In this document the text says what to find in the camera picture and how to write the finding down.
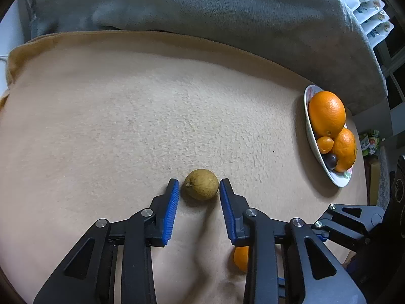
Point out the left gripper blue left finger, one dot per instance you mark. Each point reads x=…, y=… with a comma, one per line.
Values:
x=87, y=273

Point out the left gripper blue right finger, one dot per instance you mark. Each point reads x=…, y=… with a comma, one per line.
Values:
x=312, y=274

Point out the small tangerine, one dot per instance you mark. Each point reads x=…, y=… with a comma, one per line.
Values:
x=241, y=258

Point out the dark chestnut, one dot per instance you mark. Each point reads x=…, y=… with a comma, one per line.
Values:
x=330, y=160

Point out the longan brown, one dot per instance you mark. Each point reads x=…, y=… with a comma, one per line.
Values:
x=201, y=184

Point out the rough large orange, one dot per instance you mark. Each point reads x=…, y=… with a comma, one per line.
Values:
x=345, y=149

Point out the red cherry tomato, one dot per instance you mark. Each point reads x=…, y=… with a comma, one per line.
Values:
x=325, y=144

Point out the smooth large orange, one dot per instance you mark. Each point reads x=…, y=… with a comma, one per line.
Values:
x=327, y=114

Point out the white floral plate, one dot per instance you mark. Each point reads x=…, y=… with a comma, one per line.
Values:
x=341, y=180

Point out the green snack package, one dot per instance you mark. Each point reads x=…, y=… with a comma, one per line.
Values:
x=370, y=142

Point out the grey folded blanket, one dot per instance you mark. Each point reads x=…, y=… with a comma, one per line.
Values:
x=317, y=39

